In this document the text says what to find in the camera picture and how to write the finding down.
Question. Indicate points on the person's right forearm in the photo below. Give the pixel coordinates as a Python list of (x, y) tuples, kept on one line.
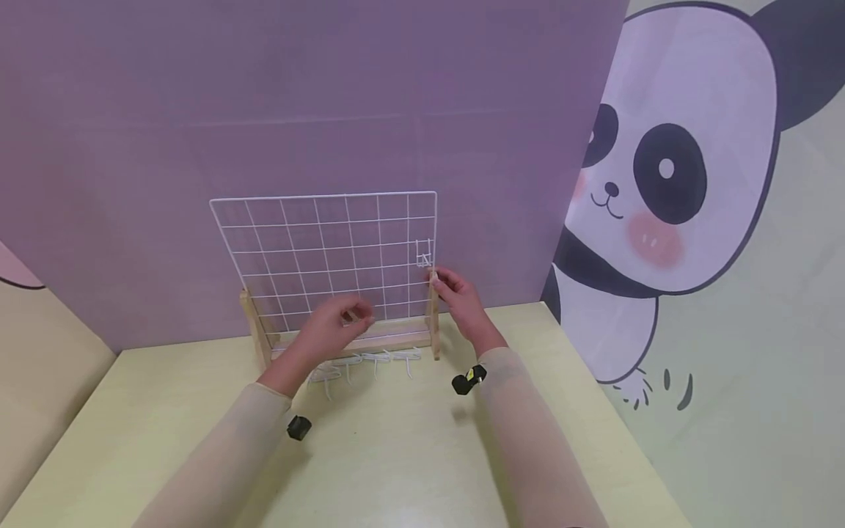
[(528, 440)]

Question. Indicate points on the person's right hand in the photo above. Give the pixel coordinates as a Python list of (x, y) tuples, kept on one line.
[(465, 308)]

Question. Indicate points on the black wrist band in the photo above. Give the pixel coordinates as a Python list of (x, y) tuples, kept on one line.
[(469, 380), (299, 427)]

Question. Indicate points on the wooden grid stand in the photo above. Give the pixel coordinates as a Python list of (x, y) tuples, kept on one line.
[(256, 330)]

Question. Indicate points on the person's left forearm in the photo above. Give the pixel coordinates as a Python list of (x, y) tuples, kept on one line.
[(231, 455)]

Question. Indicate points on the person's right fingers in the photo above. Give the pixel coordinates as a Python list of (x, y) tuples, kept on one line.
[(445, 282)]

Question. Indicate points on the person's left hand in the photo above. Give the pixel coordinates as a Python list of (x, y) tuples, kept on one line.
[(327, 330)]

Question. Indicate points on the person's left fingers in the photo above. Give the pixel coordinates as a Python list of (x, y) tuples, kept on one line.
[(360, 312)]

